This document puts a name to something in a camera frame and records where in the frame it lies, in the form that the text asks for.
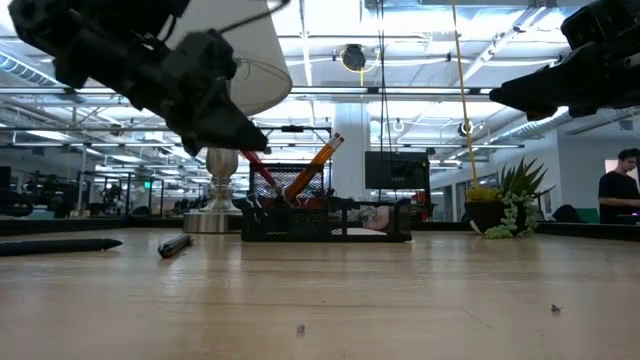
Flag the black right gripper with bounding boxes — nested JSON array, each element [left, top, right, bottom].
[[489, 0, 640, 121]]

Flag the green seat back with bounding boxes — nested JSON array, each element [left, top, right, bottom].
[[574, 206, 602, 225]]

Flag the red pen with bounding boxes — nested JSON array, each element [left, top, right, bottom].
[[242, 149, 282, 194]]

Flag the black mesh desk organizer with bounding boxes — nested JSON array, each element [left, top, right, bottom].
[[240, 162, 414, 244]]

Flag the black chair back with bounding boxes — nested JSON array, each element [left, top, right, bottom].
[[551, 203, 584, 224]]

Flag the yellow power cord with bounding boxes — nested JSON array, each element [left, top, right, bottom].
[[449, 0, 480, 194]]

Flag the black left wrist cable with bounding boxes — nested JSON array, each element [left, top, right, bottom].
[[217, 0, 292, 35]]

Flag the potted green succulent plant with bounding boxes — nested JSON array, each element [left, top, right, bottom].
[[463, 157, 556, 240]]

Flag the black metal rack frame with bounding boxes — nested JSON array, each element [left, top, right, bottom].
[[259, 123, 335, 166]]

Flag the white shade silver table lamp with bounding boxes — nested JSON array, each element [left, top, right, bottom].
[[164, 0, 294, 235]]

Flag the black ceiling cable reel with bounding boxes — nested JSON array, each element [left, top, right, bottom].
[[341, 43, 368, 72]]

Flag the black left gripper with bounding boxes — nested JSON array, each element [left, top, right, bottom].
[[129, 29, 269, 157]]

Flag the person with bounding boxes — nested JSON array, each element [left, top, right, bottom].
[[597, 147, 640, 225]]

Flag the black monitor screen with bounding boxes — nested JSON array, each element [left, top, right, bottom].
[[363, 150, 432, 192]]

